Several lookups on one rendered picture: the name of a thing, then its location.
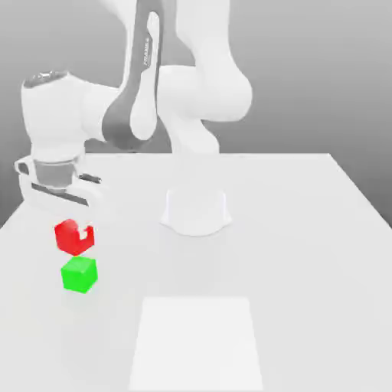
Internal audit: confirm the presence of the small red cube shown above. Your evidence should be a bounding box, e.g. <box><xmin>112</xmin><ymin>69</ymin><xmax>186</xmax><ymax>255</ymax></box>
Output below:
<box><xmin>54</xmin><ymin>218</ymin><xmax>96</xmax><ymax>257</ymax></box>

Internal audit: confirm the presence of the small green cube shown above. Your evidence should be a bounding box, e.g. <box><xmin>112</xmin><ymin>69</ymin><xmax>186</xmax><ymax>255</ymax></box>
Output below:
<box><xmin>60</xmin><ymin>256</ymin><xmax>99</xmax><ymax>294</ymax></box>

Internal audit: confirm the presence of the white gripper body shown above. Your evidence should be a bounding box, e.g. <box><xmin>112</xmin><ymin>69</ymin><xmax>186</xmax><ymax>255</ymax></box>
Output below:
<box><xmin>19</xmin><ymin>175</ymin><xmax>109</xmax><ymax>224</ymax></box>

